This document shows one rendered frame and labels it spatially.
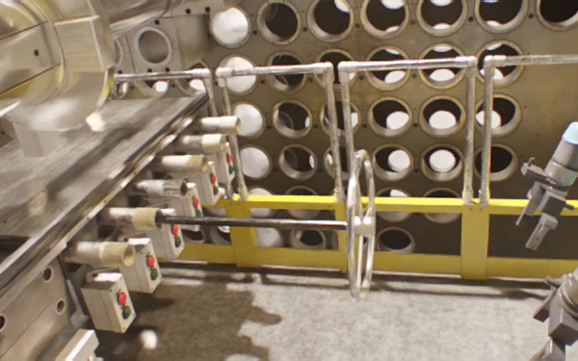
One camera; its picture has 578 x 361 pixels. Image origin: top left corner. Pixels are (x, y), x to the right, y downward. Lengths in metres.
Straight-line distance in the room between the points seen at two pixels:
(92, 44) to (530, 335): 1.92
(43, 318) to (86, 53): 0.73
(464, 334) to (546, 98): 1.37
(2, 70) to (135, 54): 1.99
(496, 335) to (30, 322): 1.69
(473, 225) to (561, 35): 1.10
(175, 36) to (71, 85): 1.71
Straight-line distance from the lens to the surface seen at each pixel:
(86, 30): 1.09
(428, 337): 2.32
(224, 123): 2.12
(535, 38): 3.00
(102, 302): 1.58
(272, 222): 1.44
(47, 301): 1.54
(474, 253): 2.53
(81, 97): 1.20
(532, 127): 3.16
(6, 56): 1.07
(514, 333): 2.38
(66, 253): 1.54
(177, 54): 2.90
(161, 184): 1.72
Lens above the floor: 1.62
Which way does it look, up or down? 27 degrees down
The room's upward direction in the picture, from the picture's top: 8 degrees counter-clockwise
